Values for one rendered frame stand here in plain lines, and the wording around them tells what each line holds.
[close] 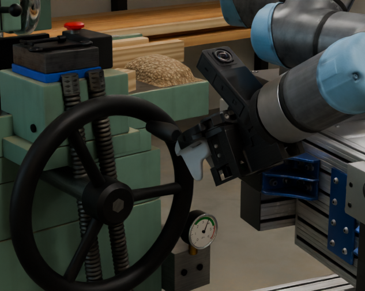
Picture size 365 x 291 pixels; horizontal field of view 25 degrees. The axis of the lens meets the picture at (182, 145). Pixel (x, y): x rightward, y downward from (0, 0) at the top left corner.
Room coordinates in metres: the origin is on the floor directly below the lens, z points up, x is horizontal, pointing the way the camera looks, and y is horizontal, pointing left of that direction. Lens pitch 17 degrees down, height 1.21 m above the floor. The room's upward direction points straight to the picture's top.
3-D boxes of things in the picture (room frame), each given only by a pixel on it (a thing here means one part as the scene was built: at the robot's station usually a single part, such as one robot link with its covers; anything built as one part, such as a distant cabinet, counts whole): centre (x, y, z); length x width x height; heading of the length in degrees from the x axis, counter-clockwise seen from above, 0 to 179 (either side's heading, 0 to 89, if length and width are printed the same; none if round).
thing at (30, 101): (1.19, 0.17, 0.91); 0.15 x 0.14 x 0.09; 128
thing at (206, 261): (1.38, 0.02, 0.58); 0.12 x 0.08 x 0.08; 38
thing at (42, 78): (1.20, 0.17, 0.99); 0.13 x 0.11 x 0.06; 128
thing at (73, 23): (1.23, 0.16, 1.02); 0.03 x 0.03 x 0.01
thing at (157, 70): (1.43, 0.04, 0.92); 0.14 x 0.09 x 0.04; 38
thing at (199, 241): (1.33, -0.03, 0.65); 0.06 x 0.04 x 0.08; 128
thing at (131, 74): (1.32, 0.10, 0.92); 0.04 x 0.04 x 0.03; 59
